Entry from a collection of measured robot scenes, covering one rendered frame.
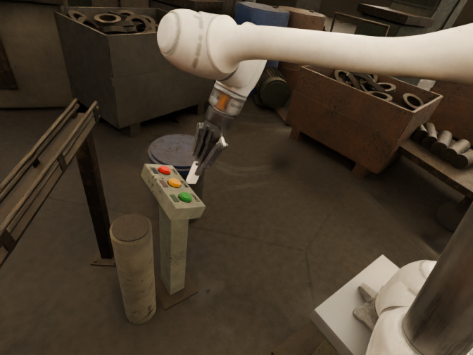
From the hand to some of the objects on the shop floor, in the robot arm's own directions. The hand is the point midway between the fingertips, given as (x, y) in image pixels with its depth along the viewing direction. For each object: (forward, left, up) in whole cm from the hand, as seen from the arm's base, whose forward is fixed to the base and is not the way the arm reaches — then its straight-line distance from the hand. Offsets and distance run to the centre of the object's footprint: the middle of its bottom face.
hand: (194, 172), depth 81 cm
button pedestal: (+7, -7, -69) cm, 69 cm away
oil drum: (-180, -207, -78) cm, 285 cm away
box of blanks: (-41, -186, -71) cm, 204 cm away
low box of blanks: (-186, -62, -79) cm, 211 cm away
